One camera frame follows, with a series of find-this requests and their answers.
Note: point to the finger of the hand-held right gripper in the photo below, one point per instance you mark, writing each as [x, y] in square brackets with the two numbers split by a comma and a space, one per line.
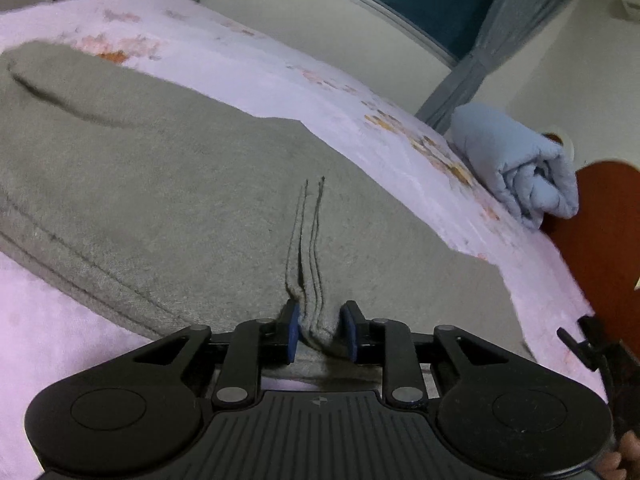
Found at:
[590, 342]

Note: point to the rolled light blue quilt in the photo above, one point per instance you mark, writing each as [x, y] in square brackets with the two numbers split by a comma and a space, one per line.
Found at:
[515, 165]

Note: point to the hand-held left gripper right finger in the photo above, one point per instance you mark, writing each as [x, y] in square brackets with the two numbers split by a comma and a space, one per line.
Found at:
[349, 334]

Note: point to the grey pants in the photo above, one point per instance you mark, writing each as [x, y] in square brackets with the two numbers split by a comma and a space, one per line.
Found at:
[175, 210]

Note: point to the bed with pink floral sheet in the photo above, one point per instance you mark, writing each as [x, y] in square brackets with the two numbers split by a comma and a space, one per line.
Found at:
[30, 310]

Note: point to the red wooden headboard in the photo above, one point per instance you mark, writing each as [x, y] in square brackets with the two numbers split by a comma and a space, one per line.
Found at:
[600, 220]

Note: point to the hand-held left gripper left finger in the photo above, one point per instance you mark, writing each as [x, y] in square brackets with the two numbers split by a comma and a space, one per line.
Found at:
[292, 331]

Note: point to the person's right hand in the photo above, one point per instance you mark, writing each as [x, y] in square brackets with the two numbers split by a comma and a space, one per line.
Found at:
[625, 460]

